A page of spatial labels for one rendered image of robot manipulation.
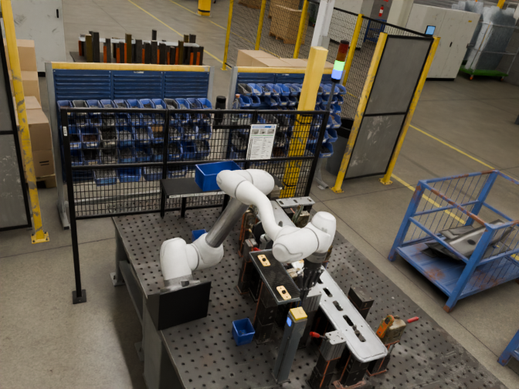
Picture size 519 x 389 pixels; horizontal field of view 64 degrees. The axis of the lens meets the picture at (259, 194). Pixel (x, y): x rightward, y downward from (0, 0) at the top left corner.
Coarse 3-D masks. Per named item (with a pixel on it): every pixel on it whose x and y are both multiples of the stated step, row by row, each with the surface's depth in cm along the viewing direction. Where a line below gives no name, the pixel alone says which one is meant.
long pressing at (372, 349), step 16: (288, 224) 276; (320, 288) 226; (336, 288) 229; (320, 304) 215; (352, 304) 220; (336, 320) 208; (352, 320) 209; (352, 336) 201; (368, 336) 202; (352, 352) 192; (368, 352) 194; (384, 352) 195
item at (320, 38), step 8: (328, 0) 620; (320, 8) 634; (328, 8) 628; (320, 16) 636; (328, 16) 635; (320, 24) 639; (328, 24) 642; (320, 32) 642; (312, 40) 659; (320, 40) 644; (328, 40) 646
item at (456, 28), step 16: (416, 16) 1133; (432, 16) 1128; (448, 16) 1157; (464, 16) 1189; (432, 32) 1156; (448, 32) 1190; (464, 32) 1224; (448, 48) 1224; (464, 48) 1260; (432, 64) 1227; (448, 64) 1261; (432, 80) 1270; (448, 80) 1306
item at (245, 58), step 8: (240, 56) 560; (248, 56) 544; (256, 56) 541; (264, 56) 549; (272, 56) 557; (240, 64) 563; (248, 64) 547; (256, 64) 529; (264, 64) 515; (272, 64) 517; (280, 64) 525; (288, 64) 532; (296, 64) 539; (304, 64) 547; (328, 64) 572; (240, 72) 566
